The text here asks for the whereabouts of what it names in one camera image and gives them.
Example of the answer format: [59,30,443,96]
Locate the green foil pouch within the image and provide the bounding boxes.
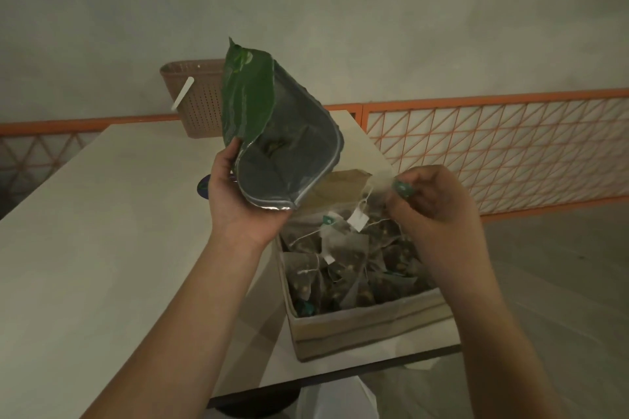
[221,37,345,212]

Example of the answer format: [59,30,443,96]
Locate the green tag pyramid tea bag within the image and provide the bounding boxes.
[361,172,417,218]

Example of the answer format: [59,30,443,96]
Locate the person's right hand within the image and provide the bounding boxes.
[385,164,487,297]

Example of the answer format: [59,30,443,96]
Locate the black table base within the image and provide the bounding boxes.
[208,386,301,419]

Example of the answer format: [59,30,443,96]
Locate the person's left hand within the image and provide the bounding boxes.
[207,137,292,251]

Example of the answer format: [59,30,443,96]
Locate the person's right forearm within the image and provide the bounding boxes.
[437,278,566,419]

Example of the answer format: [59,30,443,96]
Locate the orange mesh fence panel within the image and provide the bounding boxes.
[0,103,364,211]
[361,88,629,223]

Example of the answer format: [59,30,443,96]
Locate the beige paper box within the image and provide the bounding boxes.
[277,169,455,363]

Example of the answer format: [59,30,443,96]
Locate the brown plastic basket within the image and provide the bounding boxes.
[159,59,228,139]

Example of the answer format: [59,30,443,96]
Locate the person's left forearm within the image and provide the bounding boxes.
[81,232,276,419]

